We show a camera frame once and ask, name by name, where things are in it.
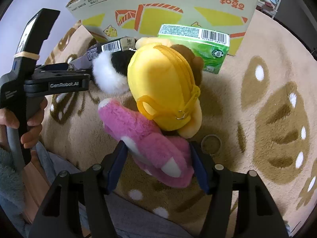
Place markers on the green tissue pack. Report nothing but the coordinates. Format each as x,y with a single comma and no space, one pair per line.
211,46

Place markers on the yellow plush pouch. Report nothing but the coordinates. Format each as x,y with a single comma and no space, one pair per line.
165,81

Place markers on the white black fluffy plush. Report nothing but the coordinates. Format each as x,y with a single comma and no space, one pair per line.
110,71

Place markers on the pink plush toy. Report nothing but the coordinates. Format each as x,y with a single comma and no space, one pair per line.
167,158

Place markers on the black small carton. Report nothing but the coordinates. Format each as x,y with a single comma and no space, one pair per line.
106,50

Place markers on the cardboard box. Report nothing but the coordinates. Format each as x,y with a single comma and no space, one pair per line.
111,19

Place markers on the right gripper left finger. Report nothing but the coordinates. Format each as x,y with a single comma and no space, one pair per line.
58,215

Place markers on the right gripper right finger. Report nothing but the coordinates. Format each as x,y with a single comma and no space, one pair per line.
257,216

